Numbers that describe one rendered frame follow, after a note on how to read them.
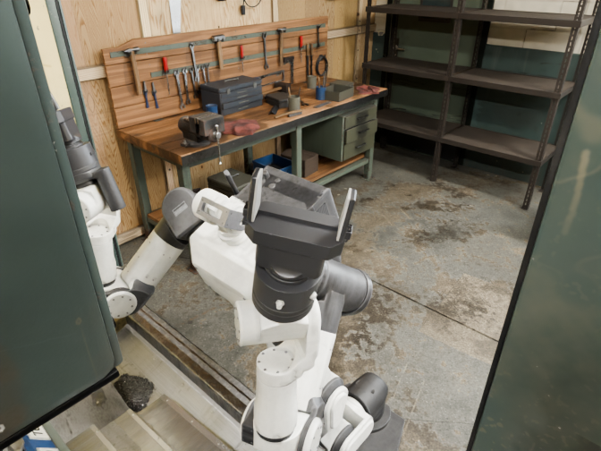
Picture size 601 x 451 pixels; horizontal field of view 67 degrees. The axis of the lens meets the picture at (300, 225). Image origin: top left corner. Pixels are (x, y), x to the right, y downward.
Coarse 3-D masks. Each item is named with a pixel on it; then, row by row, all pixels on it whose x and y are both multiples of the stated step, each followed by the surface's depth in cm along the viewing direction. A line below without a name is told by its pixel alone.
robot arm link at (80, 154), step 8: (56, 112) 90; (64, 112) 93; (72, 112) 99; (64, 120) 91; (72, 120) 98; (64, 128) 92; (72, 128) 96; (64, 136) 92; (72, 136) 94; (80, 136) 97; (64, 144) 94; (72, 144) 95; (80, 144) 96; (88, 144) 96; (72, 152) 94; (80, 152) 95; (88, 152) 96; (72, 160) 94; (80, 160) 95; (88, 160) 96; (96, 160) 98; (72, 168) 94
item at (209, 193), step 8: (200, 192) 93; (208, 192) 92; (216, 192) 92; (216, 200) 91; (224, 200) 90; (192, 208) 93; (208, 208) 90; (216, 208) 89; (200, 216) 92; (216, 216) 89; (216, 224) 94; (224, 232) 94; (224, 240) 94; (232, 240) 94
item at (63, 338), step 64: (0, 0) 18; (0, 64) 18; (0, 128) 19; (0, 192) 20; (64, 192) 22; (0, 256) 21; (64, 256) 23; (0, 320) 22; (64, 320) 24; (0, 384) 23; (64, 384) 26; (0, 448) 25
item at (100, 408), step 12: (108, 384) 139; (96, 396) 136; (108, 396) 137; (120, 396) 138; (72, 408) 132; (84, 408) 133; (96, 408) 133; (108, 408) 134; (120, 408) 135; (60, 420) 129; (72, 420) 130; (84, 420) 131; (96, 420) 131; (108, 420) 132; (60, 432) 127; (72, 432) 128
